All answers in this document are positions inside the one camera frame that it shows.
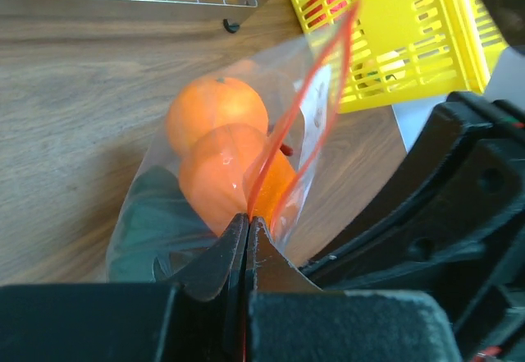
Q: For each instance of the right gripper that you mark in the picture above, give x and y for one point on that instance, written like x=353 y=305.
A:
x=449 y=222

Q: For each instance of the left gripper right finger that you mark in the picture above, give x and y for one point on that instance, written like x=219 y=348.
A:
x=277 y=299

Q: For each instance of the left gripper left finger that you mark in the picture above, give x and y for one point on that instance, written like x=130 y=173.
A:
x=205 y=314

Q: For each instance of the dark green toy avocado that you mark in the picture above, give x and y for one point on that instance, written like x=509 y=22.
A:
x=157 y=232

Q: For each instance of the toy orange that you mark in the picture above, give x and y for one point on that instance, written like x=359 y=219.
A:
x=217 y=172
x=210 y=102

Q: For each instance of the clear zip bag orange zipper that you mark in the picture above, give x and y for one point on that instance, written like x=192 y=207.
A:
x=301 y=83

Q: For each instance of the yellow plastic basket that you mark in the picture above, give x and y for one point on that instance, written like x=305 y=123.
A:
x=405 y=50

